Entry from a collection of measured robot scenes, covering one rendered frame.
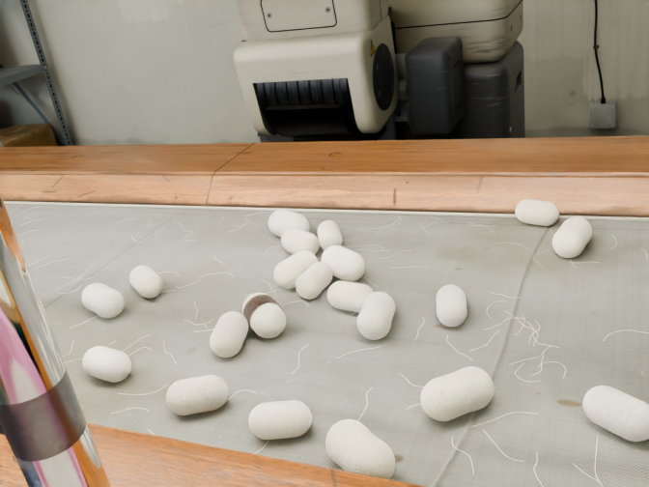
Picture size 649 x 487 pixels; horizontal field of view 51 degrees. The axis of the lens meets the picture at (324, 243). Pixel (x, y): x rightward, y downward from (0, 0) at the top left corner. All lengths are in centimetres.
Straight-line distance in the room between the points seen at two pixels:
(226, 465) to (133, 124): 295
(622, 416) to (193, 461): 19
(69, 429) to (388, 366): 20
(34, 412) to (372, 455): 14
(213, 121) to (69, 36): 76
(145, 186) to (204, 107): 229
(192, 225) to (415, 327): 27
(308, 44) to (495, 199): 58
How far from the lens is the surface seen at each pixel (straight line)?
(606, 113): 245
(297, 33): 111
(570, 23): 244
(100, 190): 72
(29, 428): 23
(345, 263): 45
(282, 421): 33
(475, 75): 130
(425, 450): 33
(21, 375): 22
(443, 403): 33
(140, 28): 304
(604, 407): 33
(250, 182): 63
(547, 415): 35
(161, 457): 32
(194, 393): 36
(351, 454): 30
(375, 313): 39
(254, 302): 42
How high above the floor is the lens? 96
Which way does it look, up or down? 25 degrees down
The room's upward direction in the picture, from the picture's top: 9 degrees counter-clockwise
